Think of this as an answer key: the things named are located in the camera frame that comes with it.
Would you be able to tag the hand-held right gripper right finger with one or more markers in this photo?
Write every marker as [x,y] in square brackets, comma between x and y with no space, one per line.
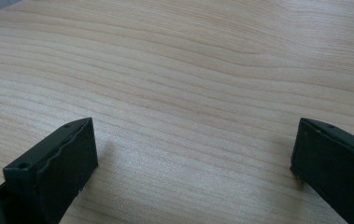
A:
[336,168]

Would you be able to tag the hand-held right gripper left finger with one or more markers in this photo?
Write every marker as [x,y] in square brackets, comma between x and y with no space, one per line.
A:
[58,165]

